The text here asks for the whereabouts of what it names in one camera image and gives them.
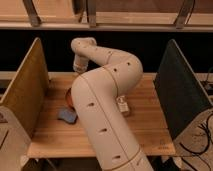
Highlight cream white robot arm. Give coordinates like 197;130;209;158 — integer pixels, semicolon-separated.
71;37;154;171

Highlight orange ceramic bowl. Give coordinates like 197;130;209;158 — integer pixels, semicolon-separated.
65;88;74;109

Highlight white cup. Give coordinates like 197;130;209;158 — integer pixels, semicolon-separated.
117;96;130;117

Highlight blue sponge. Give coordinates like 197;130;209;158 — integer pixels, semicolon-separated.
57;108;77;124

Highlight dark green right side panel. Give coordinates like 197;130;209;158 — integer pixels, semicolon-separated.
154;39;213;140

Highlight tan wooden left side panel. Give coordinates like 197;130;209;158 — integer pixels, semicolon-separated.
0;38;49;145

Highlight wooden shelf rail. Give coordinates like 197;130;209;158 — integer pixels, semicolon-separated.
0;0;213;32

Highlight black cables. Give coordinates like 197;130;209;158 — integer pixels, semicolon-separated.
179;111;213;171

